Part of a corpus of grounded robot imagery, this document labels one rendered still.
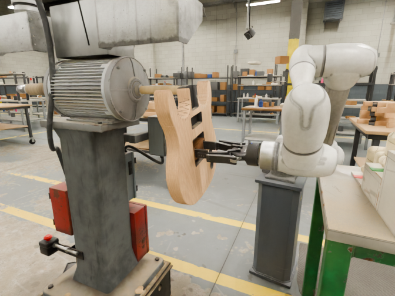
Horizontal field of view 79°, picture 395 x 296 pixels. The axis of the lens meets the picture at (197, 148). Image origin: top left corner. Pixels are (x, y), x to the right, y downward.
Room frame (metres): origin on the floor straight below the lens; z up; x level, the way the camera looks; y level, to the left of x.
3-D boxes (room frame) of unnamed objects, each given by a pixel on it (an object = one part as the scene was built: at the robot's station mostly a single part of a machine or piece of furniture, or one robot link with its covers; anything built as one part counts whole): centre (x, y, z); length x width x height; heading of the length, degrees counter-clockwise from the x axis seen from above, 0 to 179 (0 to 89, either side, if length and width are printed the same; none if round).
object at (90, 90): (1.06, 0.42, 1.25); 0.41 x 0.27 x 0.26; 66
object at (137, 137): (1.19, 0.27, 1.02); 0.19 x 0.04 x 0.04; 156
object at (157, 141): (1.25, 0.25, 0.99); 0.24 x 0.21 x 0.26; 66
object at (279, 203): (1.45, -0.55, 0.35); 0.28 x 0.28 x 0.70; 59
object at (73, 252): (1.04, 0.69, 0.46); 0.25 x 0.07 x 0.08; 66
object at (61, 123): (1.08, 0.48, 1.11); 0.36 x 0.24 x 0.04; 66
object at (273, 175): (1.46, -0.53, 0.73); 0.22 x 0.18 x 0.06; 59
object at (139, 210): (1.23, 0.42, 0.49); 0.25 x 0.12 x 0.37; 66
